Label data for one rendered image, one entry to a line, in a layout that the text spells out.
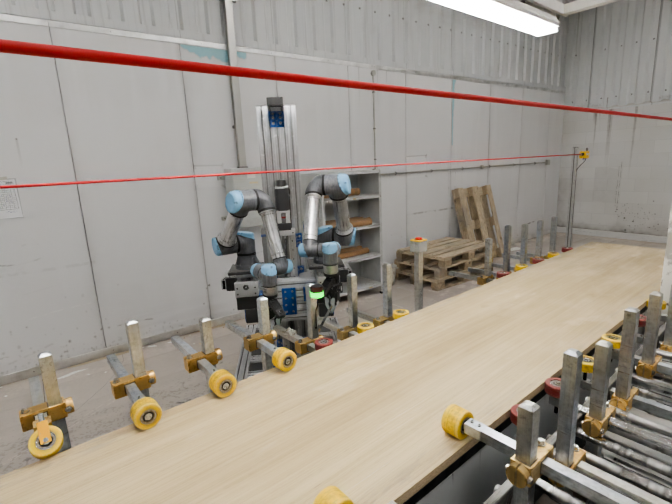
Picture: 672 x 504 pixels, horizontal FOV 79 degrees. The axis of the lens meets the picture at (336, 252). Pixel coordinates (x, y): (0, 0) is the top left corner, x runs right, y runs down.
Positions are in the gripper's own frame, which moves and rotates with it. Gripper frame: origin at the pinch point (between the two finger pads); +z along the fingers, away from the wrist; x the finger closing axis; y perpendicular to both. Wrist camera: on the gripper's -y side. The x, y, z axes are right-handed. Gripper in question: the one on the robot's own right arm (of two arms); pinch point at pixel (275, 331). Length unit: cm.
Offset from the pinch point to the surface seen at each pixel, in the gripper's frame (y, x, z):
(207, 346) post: -30, 47, -18
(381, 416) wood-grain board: -96, 20, -10
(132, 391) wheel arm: -37, 76, -14
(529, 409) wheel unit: -138, 15, -31
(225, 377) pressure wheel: -52, 50, -16
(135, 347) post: -30, 71, -26
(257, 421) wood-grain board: -72, 49, -9
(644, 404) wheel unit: -143, -59, -2
